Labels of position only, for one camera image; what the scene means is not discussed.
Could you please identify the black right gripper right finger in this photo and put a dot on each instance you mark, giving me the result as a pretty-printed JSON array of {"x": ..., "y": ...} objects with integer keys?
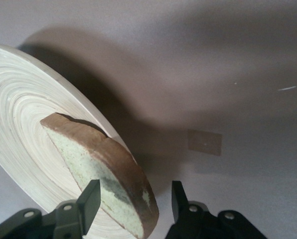
[{"x": 179, "y": 201}]

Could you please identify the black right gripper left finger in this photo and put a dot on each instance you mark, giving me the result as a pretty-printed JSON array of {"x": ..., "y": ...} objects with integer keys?
[{"x": 90, "y": 206}]

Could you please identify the brown-crusted bread slice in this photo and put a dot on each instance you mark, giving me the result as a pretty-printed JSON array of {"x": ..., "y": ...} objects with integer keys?
[{"x": 113, "y": 159}]

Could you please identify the round wooden plate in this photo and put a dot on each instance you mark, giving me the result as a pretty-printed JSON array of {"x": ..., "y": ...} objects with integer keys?
[{"x": 26, "y": 112}]

